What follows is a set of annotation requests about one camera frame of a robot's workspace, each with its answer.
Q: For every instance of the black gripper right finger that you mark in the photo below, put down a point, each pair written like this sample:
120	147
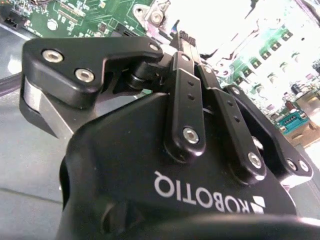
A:
237	130

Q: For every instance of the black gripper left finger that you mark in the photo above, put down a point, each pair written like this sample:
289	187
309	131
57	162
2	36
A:
75	57

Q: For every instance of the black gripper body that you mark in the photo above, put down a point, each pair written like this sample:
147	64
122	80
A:
130	155

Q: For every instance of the metal locking lever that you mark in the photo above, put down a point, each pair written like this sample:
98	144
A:
178	28

